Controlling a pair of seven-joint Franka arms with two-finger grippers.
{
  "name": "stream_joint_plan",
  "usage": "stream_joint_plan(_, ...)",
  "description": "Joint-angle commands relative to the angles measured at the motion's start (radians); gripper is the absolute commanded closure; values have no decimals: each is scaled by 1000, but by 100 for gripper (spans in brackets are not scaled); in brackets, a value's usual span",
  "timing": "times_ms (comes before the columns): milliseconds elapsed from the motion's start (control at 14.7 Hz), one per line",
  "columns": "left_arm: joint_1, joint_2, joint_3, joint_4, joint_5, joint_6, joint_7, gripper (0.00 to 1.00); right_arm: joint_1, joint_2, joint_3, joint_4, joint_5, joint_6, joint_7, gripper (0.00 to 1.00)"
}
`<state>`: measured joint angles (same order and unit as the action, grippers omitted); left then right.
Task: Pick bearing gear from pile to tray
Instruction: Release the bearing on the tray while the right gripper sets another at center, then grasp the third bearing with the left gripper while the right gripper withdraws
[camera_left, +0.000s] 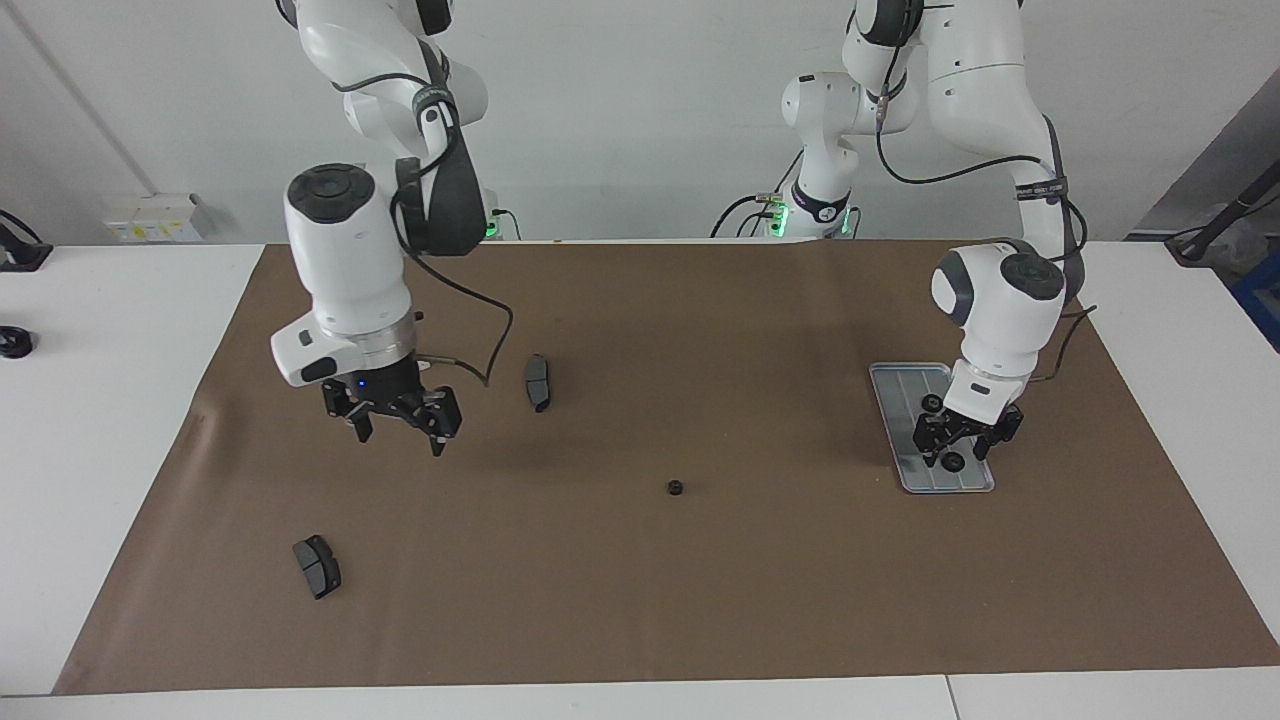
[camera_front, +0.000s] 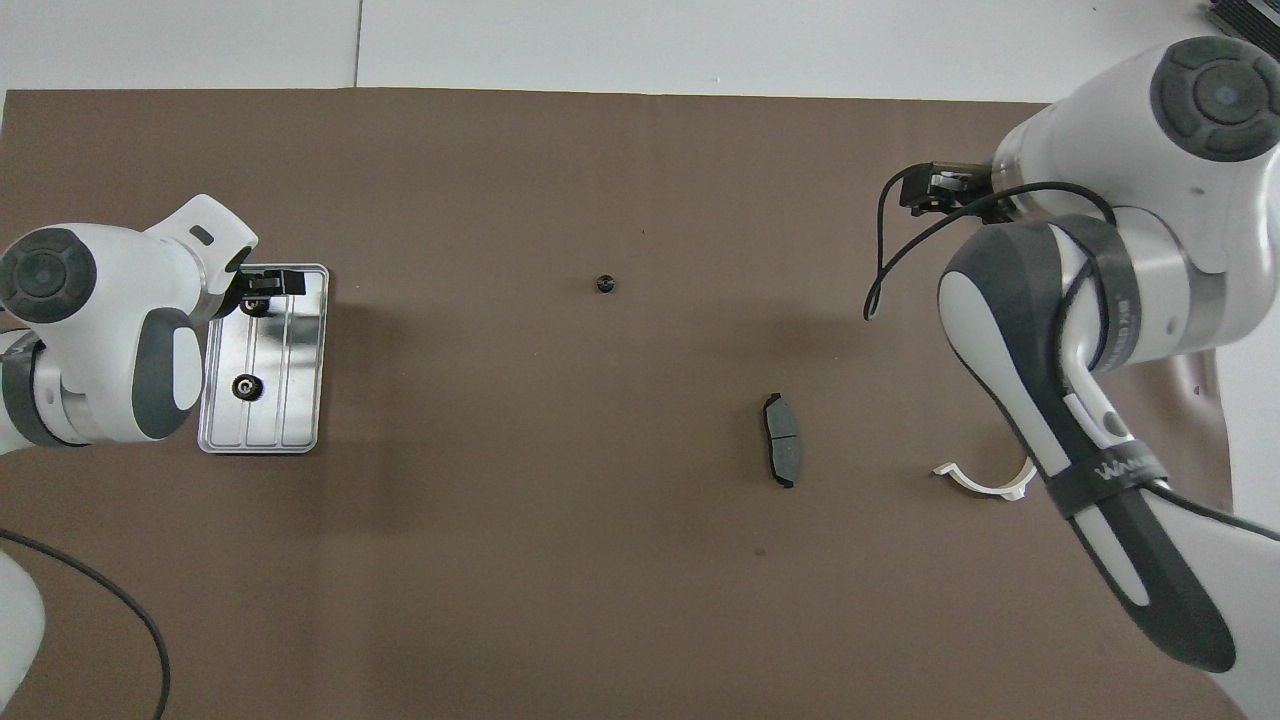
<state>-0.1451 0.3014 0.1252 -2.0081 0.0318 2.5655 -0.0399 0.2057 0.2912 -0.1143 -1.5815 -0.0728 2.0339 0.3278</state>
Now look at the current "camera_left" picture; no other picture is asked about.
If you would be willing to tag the blue crate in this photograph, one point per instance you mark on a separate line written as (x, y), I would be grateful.
(1262, 300)

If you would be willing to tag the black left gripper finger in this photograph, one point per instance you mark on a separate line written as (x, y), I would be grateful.
(990, 446)
(930, 450)

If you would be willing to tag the silver metal ribbed tray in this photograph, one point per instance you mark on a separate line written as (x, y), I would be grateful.
(905, 440)

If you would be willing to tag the black stand base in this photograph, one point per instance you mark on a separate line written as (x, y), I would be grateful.
(20, 255)

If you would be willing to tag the white wall socket box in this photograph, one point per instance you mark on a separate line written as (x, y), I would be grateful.
(150, 218)

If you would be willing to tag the short dark grey brake pad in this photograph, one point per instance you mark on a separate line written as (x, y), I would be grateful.
(316, 566)

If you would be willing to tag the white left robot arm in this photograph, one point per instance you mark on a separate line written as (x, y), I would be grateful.
(1000, 300)

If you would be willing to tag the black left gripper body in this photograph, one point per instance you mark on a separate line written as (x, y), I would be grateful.
(965, 432)

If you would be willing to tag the long dark grey brake pad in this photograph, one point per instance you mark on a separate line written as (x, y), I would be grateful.
(537, 382)

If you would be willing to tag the brown paper table mat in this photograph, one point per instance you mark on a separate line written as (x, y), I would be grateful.
(650, 580)

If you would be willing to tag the black tripod pole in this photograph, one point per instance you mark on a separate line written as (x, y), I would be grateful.
(1225, 215)

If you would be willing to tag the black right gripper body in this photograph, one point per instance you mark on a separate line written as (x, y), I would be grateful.
(385, 390)

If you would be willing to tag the black round knob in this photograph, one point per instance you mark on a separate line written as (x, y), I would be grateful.
(15, 343)

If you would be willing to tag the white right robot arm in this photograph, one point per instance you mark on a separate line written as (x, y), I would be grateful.
(345, 260)

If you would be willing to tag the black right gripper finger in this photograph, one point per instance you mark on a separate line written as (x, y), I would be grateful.
(442, 415)
(362, 425)

